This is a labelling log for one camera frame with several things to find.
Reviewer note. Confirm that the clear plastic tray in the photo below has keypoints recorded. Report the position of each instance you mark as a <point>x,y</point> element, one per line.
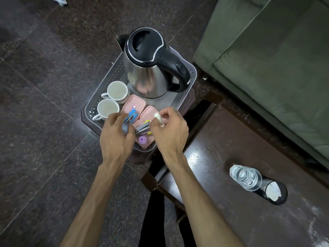
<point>113,71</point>

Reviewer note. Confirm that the clear plastic water bottle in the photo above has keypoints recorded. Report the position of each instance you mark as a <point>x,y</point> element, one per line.
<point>245,177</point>

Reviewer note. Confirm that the white crumpled paper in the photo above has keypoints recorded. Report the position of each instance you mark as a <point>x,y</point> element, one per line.
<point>273,193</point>

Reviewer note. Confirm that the blue sachet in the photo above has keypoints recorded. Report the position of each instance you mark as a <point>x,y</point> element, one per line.
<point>132,116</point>

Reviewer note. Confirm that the person's black trousers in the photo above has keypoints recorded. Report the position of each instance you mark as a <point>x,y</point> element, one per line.
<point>153,223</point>

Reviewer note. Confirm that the white object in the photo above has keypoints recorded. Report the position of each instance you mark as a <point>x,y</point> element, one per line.
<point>59,0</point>

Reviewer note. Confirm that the large pink lidded container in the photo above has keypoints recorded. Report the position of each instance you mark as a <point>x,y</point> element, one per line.
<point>132,102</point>

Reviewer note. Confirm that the silver sachets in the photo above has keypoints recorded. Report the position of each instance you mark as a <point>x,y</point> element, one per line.
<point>142,128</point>

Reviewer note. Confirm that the white ceramic cup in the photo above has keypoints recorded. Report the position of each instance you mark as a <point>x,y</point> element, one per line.
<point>107,108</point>
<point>117,91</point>

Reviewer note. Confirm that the person's left hand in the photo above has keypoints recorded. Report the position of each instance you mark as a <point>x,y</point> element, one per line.
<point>115,141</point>

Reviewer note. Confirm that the person's left thumb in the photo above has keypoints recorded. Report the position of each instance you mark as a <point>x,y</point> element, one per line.
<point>131,136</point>

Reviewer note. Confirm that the person's right forearm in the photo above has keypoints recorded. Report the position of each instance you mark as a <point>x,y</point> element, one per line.
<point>198,200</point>

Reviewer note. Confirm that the stainless steel electric kettle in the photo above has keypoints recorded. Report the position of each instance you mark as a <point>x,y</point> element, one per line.
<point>146,69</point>

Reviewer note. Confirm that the small pink lidded container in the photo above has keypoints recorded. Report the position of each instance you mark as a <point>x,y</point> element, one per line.
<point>148,113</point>

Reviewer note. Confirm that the open pink container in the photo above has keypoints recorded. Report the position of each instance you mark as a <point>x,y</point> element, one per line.
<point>147,146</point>

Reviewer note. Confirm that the person's left forearm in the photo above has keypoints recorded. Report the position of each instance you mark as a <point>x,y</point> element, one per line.
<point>95,203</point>

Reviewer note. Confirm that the black mesh holder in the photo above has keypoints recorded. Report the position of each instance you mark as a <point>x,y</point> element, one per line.
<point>270,185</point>

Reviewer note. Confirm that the person's right thumb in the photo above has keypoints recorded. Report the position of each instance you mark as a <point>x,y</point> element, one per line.
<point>155,127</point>

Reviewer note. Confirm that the person's right hand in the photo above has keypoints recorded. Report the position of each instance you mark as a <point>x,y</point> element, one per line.
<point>171,135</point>

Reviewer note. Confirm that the white stick sachet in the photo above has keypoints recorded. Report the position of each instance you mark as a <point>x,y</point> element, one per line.
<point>159,119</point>

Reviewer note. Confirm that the dark wooden table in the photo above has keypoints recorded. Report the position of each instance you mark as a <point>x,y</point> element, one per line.
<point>231,151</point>

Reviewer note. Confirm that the purple round creamer cup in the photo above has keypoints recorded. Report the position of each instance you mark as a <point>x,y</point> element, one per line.
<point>143,140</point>

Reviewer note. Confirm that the green sofa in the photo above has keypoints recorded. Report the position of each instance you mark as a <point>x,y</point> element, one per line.
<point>270,61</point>

